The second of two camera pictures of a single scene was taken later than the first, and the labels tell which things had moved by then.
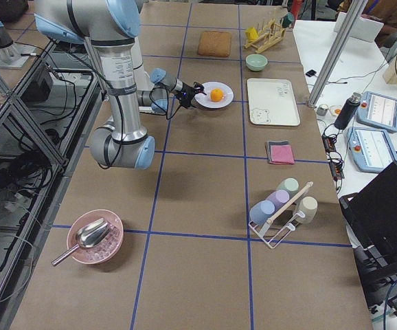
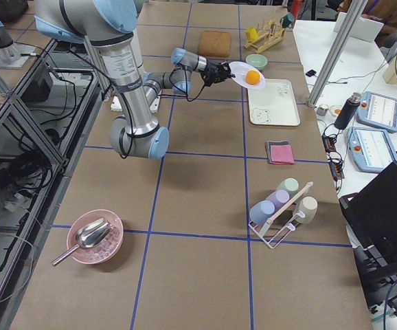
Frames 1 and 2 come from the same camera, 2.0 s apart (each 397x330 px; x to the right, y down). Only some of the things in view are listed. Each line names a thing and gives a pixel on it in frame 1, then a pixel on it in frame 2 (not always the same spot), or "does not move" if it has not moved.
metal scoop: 89,236 does not move
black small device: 310,73 does not move
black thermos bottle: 348,111 does not move
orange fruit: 217,95 → 253,77
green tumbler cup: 290,184 does not move
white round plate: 206,100 → 246,75
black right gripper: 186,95 → 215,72
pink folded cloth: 281,154 does not move
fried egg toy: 334,110 does not move
